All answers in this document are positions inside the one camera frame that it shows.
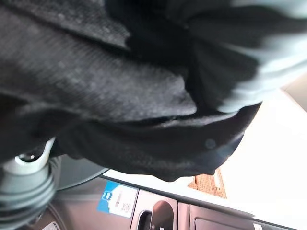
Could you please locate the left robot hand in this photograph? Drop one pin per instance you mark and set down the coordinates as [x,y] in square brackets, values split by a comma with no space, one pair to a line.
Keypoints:
[72,72]

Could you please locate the black garment with button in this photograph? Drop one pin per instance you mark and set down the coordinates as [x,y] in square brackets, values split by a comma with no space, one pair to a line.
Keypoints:
[156,148]

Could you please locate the grey washing machine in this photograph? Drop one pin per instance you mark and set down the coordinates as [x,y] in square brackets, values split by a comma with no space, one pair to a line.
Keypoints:
[79,208]

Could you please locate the round grey washer door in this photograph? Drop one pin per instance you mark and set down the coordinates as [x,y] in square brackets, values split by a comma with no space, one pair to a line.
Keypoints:
[76,175]

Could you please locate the blue and white sticker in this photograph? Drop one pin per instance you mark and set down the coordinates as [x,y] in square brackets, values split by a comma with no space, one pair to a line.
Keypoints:
[115,198]

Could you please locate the small white label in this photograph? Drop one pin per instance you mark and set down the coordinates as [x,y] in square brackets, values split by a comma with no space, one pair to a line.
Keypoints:
[51,226]

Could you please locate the brown woven mat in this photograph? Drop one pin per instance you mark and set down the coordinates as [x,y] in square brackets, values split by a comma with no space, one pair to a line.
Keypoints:
[208,185]

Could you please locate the grey drawer panel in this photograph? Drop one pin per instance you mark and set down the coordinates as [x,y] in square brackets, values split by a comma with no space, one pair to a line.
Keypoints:
[216,219]

